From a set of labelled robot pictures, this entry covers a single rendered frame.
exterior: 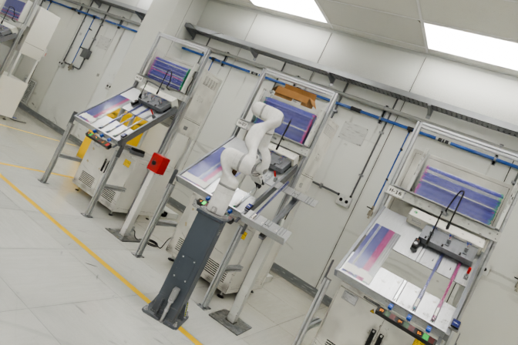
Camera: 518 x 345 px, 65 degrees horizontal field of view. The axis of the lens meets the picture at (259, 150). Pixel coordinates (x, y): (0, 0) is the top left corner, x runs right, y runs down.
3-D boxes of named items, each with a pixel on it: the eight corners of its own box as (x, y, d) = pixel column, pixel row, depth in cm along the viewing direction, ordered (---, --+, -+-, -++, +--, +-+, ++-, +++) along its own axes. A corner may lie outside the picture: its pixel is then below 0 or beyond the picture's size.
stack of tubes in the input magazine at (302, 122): (301, 143, 332) (315, 114, 332) (253, 122, 357) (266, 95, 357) (306, 147, 343) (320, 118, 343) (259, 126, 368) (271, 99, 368)
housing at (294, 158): (293, 172, 337) (294, 159, 328) (247, 151, 361) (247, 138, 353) (298, 168, 342) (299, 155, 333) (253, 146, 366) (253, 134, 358)
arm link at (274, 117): (228, 169, 260) (250, 180, 256) (226, 162, 249) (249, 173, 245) (265, 108, 277) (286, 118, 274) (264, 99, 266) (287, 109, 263)
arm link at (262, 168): (282, 138, 285) (267, 175, 295) (267, 128, 294) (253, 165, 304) (274, 139, 278) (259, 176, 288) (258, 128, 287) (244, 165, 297)
